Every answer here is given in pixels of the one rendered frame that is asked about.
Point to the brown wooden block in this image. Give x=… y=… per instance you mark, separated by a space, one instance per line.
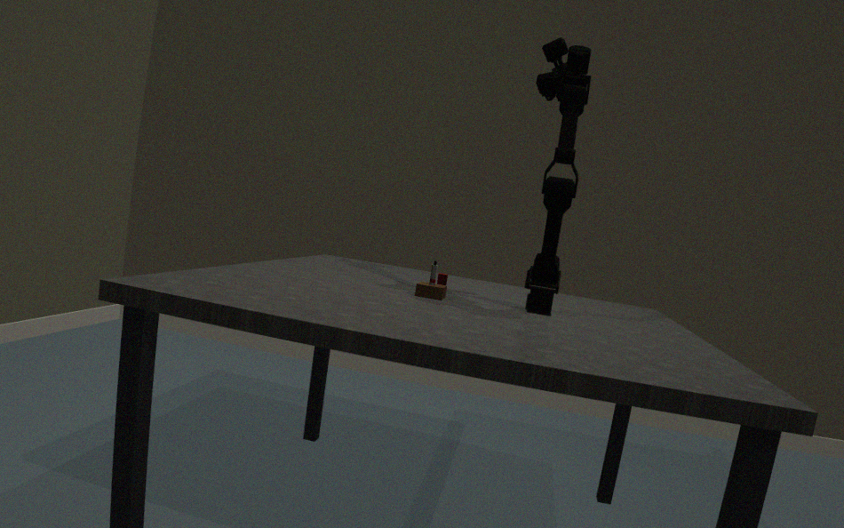
x=426 y=290

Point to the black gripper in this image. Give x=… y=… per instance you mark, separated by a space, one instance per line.
x=553 y=52

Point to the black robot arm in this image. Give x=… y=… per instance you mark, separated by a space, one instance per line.
x=571 y=91

